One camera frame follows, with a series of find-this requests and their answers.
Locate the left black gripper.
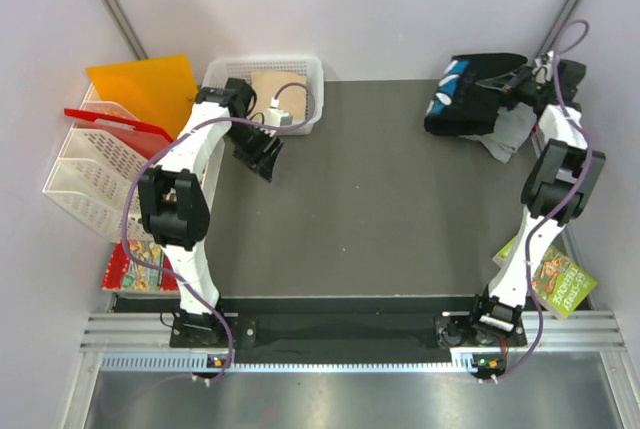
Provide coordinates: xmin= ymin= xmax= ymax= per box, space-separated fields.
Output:
xmin=224 ymin=121 xmax=284 ymax=183

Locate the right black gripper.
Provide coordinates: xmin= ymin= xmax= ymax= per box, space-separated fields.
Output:
xmin=475 ymin=65 xmax=549 ymax=113

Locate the black t shirt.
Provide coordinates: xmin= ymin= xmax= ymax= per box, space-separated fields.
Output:
xmin=424 ymin=52 xmax=527 ymax=137

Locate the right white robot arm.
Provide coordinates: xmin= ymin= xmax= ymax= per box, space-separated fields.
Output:
xmin=466 ymin=52 xmax=606 ymax=345

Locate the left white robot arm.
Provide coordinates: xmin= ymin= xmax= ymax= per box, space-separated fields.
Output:
xmin=137 ymin=78 xmax=283 ymax=348

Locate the folded grey t shirt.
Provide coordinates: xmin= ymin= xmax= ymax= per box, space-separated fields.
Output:
xmin=464 ymin=104 xmax=537 ymax=164

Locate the tan folded t shirt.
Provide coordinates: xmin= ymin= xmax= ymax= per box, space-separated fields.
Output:
xmin=250 ymin=71 xmax=307 ymax=123

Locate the red plastic folder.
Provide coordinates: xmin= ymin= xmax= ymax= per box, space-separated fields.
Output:
xmin=63 ymin=108 xmax=174 ymax=159

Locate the orange plastic folder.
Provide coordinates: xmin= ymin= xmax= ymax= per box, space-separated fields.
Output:
xmin=86 ymin=54 xmax=198 ymax=139

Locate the white file rack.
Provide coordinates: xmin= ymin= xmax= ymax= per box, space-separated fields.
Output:
xmin=43 ymin=87 xmax=147 ymax=243

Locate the red comic book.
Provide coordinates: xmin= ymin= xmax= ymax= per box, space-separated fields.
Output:
xmin=101 ymin=240 xmax=179 ymax=295

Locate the green book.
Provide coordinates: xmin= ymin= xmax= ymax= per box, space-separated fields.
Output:
xmin=492 ymin=236 xmax=599 ymax=321

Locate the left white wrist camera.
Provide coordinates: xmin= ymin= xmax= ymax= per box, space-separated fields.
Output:
xmin=263 ymin=98 xmax=293 ymax=128

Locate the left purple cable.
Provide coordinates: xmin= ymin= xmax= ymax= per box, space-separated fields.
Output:
xmin=120 ymin=81 xmax=317 ymax=383

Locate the white slotted cable duct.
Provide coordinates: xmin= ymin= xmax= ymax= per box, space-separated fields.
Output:
xmin=99 ymin=352 xmax=506 ymax=374

